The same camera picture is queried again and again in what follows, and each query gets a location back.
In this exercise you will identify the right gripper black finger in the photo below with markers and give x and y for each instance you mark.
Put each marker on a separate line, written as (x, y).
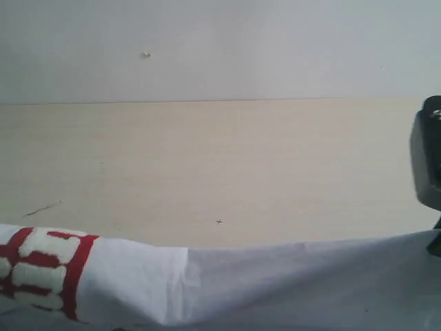
(434, 248)
(424, 147)

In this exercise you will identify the white t-shirt red lettering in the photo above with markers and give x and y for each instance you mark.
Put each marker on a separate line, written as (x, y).
(57, 279)

